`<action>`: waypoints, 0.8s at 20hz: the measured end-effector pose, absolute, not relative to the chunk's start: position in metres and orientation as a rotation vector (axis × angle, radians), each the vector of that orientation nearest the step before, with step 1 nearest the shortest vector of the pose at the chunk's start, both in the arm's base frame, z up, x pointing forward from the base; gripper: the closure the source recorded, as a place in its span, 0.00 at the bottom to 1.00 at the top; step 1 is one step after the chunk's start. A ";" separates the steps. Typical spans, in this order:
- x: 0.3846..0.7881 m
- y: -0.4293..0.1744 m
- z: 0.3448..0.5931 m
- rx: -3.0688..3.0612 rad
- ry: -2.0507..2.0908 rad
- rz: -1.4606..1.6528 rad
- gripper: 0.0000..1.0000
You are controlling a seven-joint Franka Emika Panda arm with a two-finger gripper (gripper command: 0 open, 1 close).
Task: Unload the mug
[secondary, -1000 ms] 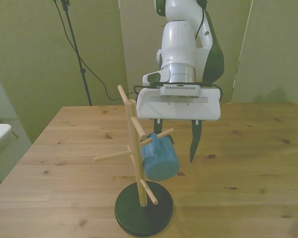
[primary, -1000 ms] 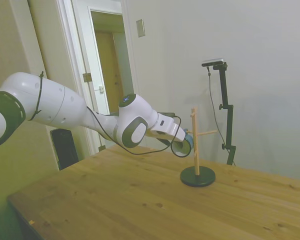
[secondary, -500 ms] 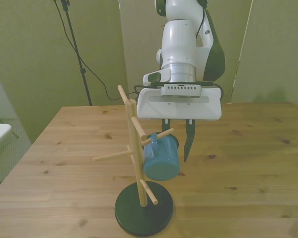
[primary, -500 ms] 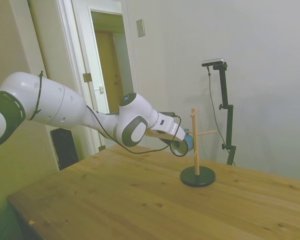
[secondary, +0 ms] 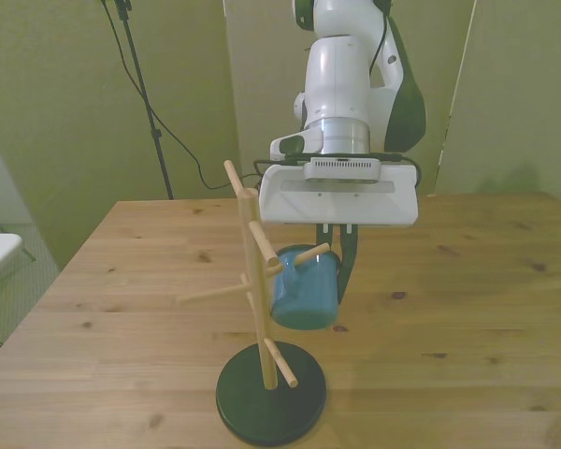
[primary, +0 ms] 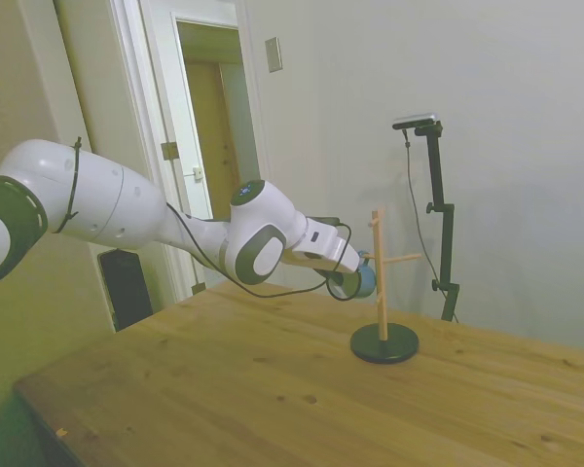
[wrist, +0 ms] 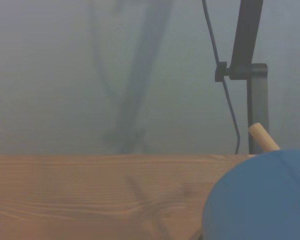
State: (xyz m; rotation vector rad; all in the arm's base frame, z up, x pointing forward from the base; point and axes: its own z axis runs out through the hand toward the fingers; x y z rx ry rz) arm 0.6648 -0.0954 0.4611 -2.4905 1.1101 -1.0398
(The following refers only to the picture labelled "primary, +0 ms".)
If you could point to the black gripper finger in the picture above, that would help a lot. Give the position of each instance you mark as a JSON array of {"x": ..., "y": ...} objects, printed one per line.
[{"x": 365, "y": 261}]

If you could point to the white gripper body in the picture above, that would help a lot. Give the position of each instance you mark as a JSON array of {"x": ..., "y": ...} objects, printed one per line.
[{"x": 327, "y": 245}]

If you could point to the blue mug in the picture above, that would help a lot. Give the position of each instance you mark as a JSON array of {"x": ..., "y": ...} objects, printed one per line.
[{"x": 365, "y": 284}]

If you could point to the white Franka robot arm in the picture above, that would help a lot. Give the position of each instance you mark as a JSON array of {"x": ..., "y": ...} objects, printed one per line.
[{"x": 126, "y": 204}]

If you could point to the wooden mug tree black base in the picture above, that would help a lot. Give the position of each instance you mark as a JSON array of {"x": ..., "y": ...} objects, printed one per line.
[{"x": 382, "y": 301}]

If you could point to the door latch plate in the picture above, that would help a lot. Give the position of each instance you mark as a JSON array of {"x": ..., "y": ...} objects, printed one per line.
[{"x": 198, "y": 173}]

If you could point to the brown wooden inner door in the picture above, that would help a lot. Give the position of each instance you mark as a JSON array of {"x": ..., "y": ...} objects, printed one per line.
[{"x": 214, "y": 141}]

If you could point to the brass door hinge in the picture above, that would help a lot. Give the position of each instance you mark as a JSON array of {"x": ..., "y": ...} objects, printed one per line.
[{"x": 169, "y": 150}]

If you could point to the black box on floor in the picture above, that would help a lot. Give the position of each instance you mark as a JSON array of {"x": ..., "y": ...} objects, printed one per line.
[{"x": 126, "y": 289}]

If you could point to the white open door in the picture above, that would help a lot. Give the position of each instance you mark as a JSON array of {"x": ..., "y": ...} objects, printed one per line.
[{"x": 161, "y": 121}]

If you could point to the black camera stand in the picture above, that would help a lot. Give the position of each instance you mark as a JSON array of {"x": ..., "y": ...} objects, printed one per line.
[{"x": 415, "y": 204}]

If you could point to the black camera stand pole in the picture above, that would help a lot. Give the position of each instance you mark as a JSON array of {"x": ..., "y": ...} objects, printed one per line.
[{"x": 442, "y": 204}]

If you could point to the black camera on stand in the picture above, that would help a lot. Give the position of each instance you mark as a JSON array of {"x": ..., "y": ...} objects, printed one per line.
[{"x": 416, "y": 120}]

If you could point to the grey wall switch plate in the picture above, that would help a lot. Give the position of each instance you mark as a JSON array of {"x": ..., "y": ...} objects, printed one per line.
[{"x": 273, "y": 54}]

